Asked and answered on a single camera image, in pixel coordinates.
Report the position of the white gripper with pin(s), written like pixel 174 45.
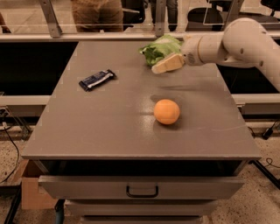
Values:
pixel 190 50

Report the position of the green rice chip bag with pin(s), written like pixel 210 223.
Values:
pixel 160 48

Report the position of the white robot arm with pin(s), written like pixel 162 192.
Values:
pixel 244 43

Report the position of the orange fruit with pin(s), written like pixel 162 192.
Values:
pixel 166 111

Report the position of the dark blue snack bar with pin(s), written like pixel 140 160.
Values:
pixel 96 79

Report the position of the person in brown trousers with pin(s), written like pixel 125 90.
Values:
pixel 98 15

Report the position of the grey drawer cabinet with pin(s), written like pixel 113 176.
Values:
pixel 115 121

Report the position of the black power adapter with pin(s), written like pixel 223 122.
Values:
pixel 267 133

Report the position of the open top drawer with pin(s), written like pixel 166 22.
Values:
pixel 176 179

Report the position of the cardboard box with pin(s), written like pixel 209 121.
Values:
pixel 33 196

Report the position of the black drawer handle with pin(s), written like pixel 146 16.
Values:
pixel 142 193

